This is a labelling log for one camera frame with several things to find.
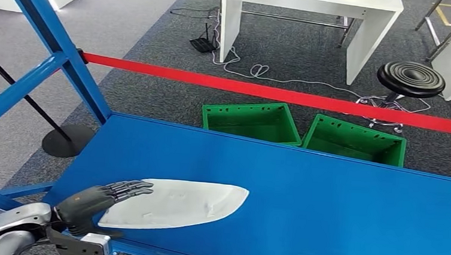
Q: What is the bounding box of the red barrier belt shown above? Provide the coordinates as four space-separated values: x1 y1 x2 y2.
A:
76 51 451 137

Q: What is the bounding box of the white cable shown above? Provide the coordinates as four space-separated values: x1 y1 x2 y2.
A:
207 10 438 116

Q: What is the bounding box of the black router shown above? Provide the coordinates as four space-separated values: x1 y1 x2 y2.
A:
188 21 220 55

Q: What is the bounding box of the black cable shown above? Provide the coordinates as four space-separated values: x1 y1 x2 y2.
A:
169 4 221 22

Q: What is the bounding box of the blue metal shelf rack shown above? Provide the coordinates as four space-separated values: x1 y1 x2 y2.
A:
0 0 451 255

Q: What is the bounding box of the green plastic crate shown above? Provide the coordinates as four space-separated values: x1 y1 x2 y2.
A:
300 112 409 168
199 97 305 148

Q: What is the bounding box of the white curved plastic part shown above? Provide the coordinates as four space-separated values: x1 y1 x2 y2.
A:
97 175 251 239

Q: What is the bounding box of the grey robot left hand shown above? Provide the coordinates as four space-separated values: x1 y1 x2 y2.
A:
54 175 155 242

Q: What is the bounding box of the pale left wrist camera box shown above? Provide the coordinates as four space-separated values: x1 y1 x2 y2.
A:
44 225 115 255

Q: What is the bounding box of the black round ribbed stool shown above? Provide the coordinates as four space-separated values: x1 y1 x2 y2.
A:
354 57 448 137

